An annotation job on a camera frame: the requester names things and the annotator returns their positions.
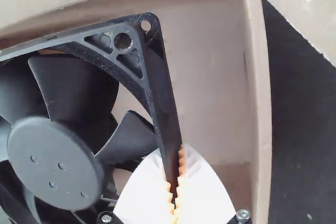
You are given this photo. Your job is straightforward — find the cardboard box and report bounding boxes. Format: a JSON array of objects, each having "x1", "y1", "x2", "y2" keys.
[{"x1": 0, "y1": 0, "x2": 336, "y2": 224}]

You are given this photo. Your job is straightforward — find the black square fan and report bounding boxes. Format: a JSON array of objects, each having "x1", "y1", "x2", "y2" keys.
[{"x1": 0, "y1": 12, "x2": 184, "y2": 224}]

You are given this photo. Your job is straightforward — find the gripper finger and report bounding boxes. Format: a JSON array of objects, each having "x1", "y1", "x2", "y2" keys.
[
  {"x1": 173, "y1": 143, "x2": 253, "y2": 224},
  {"x1": 97, "y1": 149, "x2": 174, "y2": 224}
]

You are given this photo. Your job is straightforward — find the black mat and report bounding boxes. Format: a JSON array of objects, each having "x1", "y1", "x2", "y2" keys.
[{"x1": 260, "y1": 0, "x2": 336, "y2": 224}]

